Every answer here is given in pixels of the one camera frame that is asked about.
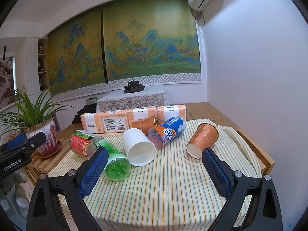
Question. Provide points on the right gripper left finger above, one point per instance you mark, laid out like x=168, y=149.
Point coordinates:
x=45, y=210

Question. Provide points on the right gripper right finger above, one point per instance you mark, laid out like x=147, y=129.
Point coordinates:
x=264, y=211

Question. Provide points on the red green label bottle cup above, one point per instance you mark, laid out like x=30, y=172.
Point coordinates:
x=83, y=143

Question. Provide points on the green plastic bottle cup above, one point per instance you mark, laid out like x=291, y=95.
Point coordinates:
x=118, y=166

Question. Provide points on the orange patterned paper cup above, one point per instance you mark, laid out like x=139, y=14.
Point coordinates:
x=204, y=137

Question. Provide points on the white paper cup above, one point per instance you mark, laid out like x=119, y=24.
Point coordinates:
x=139, y=150

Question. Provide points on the orange paper cup by packs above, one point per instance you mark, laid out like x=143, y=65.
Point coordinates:
x=145, y=124

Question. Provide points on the orange blue label bottle cup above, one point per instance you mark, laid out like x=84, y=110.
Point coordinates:
x=164, y=133

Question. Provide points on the wooden slatted trivet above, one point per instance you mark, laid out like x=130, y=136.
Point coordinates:
x=45, y=165

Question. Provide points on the white red flower pot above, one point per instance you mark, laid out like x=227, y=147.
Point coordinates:
x=49, y=129

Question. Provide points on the potted green plant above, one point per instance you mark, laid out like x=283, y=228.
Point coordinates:
x=29, y=114

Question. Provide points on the tissue pack far left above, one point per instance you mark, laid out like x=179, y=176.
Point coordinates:
x=92, y=123

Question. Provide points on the tissue pack with barcode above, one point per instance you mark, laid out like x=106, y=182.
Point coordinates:
x=114, y=121

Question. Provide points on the tissue pack far right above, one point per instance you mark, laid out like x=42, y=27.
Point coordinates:
x=166, y=112

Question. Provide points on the lace covered side table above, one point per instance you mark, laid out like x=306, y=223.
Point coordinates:
x=153, y=95

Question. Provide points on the wooden wall shelf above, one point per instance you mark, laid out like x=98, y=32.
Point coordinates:
x=42, y=64

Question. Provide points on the green landscape wall painting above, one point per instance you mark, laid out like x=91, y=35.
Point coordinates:
x=151, y=41

